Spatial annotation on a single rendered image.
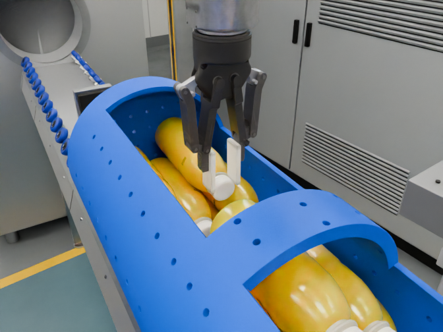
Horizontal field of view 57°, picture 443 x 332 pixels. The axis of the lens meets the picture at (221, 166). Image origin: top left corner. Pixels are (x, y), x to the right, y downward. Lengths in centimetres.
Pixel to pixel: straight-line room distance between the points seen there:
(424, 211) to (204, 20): 51
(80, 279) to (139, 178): 163
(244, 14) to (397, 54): 150
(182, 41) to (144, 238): 96
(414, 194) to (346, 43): 140
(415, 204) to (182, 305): 52
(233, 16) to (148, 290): 31
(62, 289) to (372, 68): 175
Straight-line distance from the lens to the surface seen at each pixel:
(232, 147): 61
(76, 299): 203
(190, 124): 54
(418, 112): 196
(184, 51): 135
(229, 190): 64
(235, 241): 37
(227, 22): 49
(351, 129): 218
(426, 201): 78
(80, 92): 113
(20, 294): 214
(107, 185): 55
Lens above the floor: 147
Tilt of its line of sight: 32 degrees down
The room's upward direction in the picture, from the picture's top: straight up
